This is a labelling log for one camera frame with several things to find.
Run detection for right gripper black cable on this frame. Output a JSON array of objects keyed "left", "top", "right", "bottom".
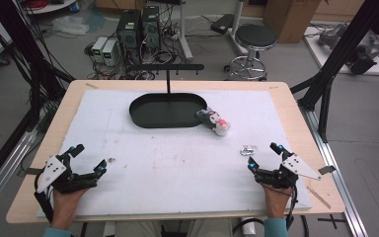
[{"left": 231, "top": 184, "right": 310, "bottom": 237}]

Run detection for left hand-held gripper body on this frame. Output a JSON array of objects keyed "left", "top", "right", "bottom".
[{"left": 34, "top": 151, "right": 100, "bottom": 196}]

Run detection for black round stool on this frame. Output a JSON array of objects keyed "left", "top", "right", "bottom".
[{"left": 223, "top": 23, "right": 278, "bottom": 82}]

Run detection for grey device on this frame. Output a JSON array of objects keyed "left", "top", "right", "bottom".
[{"left": 317, "top": 23, "right": 347, "bottom": 50}]

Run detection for black device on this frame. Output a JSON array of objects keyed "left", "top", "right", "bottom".
[{"left": 344, "top": 33, "right": 379, "bottom": 76}]

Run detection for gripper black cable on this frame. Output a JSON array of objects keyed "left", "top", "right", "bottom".
[
  {"left": 231, "top": 184, "right": 310, "bottom": 237},
  {"left": 34, "top": 172, "right": 55, "bottom": 224}
]

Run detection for black flat box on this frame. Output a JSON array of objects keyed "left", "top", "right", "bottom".
[{"left": 209, "top": 13, "right": 235, "bottom": 36}]

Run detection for white power supply unit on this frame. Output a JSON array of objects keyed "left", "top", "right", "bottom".
[
  {"left": 91, "top": 36, "right": 109, "bottom": 63},
  {"left": 102, "top": 39, "right": 119, "bottom": 67}
]

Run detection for black computer tower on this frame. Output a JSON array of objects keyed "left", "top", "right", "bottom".
[
  {"left": 115, "top": 9, "right": 143, "bottom": 65},
  {"left": 140, "top": 4, "right": 162, "bottom": 52}
]

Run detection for white desk leg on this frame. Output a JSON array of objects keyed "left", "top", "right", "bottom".
[
  {"left": 227, "top": 0, "right": 249, "bottom": 55},
  {"left": 177, "top": 0, "right": 194, "bottom": 61}
]

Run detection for grey pink plush keychain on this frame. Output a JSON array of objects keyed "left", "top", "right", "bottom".
[{"left": 195, "top": 107, "right": 232, "bottom": 137}]

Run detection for black tape cross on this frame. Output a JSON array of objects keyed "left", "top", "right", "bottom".
[{"left": 317, "top": 213, "right": 347, "bottom": 231}]

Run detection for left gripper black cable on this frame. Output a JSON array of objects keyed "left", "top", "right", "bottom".
[{"left": 34, "top": 172, "right": 55, "bottom": 224}]

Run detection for white floor board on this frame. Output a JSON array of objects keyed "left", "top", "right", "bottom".
[{"left": 303, "top": 25, "right": 379, "bottom": 77}]

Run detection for brown cardboard box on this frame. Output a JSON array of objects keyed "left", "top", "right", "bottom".
[{"left": 264, "top": 0, "right": 322, "bottom": 44}]

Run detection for person's left hand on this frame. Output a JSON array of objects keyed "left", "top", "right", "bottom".
[{"left": 49, "top": 187, "right": 89, "bottom": 230}]

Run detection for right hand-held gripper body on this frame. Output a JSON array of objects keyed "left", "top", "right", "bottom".
[{"left": 254, "top": 151, "right": 323, "bottom": 191}]

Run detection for aluminium rail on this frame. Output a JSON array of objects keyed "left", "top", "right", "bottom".
[
  {"left": 299, "top": 107, "right": 370, "bottom": 237},
  {"left": 0, "top": 129, "right": 39, "bottom": 222}
]

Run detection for person's right hand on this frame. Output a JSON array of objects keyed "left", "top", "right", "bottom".
[{"left": 261, "top": 183, "right": 294, "bottom": 220}]

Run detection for silver carabiner keyring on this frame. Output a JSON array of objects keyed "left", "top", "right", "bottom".
[{"left": 239, "top": 143, "right": 258, "bottom": 157}]

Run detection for white foam mat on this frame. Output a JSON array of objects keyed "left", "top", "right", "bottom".
[{"left": 36, "top": 89, "right": 313, "bottom": 219}]

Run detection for round white table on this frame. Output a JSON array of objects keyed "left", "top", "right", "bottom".
[{"left": 22, "top": 0, "right": 79, "bottom": 16}]

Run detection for black rack with tray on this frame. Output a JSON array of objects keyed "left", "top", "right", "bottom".
[{"left": 126, "top": 63, "right": 208, "bottom": 129}]

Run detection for black tape piece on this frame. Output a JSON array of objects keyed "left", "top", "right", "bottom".
[{"left": 318, "top": 165, "right": 338, "bottom": 176}]

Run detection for clear plastic bag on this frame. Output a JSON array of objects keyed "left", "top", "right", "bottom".
[{"left": 50, "top": 14, "right": 91, "bottom": 37}]

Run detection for black frame strut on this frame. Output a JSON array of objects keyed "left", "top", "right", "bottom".
[
  {"left": 0, "top": 0, "right": 76, "bottom": 196},
  {"left": 289, "top": 0, "right": 379, "bottom": 144}
]

